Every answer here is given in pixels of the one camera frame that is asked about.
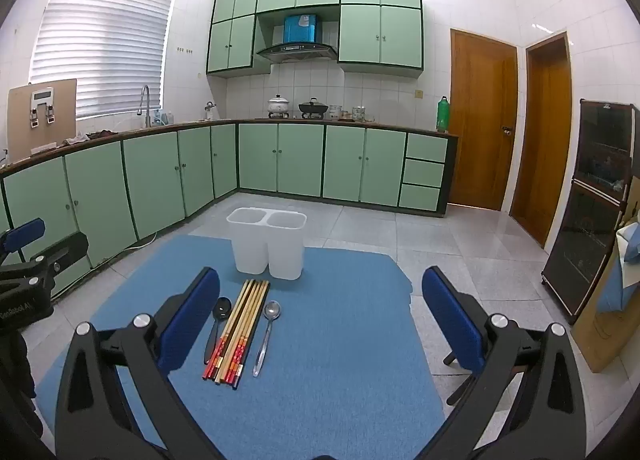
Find metal kitchen faucet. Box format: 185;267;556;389
137;84;152;129

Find black range hood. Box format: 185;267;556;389
256;42;338;64

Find white window blind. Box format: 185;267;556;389
30;0;178;121

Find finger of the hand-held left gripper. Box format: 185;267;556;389
0;218;47;265
0;231;90;291

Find blue mat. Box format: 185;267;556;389
35;235;446;460

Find black glass-front cabinet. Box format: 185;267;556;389
541;98;640;325

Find light blue cloth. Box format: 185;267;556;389
597;222;640;313

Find green wall cabinets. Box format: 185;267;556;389
206;0;424;80

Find plain wooden door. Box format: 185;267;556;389
510;32;572;248

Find blue-filmed hood chimney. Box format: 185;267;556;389
284;14;319;44

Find bundle of wooden chopsticks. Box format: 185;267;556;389
201;279;271;387

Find black wok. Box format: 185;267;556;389
298;98;331;119

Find dark rag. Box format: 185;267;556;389
62;130;121;145

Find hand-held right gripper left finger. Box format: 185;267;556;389
54;266;223;460

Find cardboard box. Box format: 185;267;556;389
571;212;640;375

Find black spoon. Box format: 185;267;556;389
202;297;232;366

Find clear-handled metal spoon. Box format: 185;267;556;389
252;300;282;378

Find white floor cable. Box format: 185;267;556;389
122;232;157;251

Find wooden door with handle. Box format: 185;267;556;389
448;28;518;211

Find green base cabinets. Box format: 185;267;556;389
0;121;458;291

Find white cooking pot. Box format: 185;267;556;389
266;94;292;119

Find cardboard board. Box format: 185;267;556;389
6;78;78;163

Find white clip fixture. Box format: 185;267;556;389
29;88;57;129

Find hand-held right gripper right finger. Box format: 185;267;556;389
421;266;587;460

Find white plastic utensil holder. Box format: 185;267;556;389
226;207;307;281

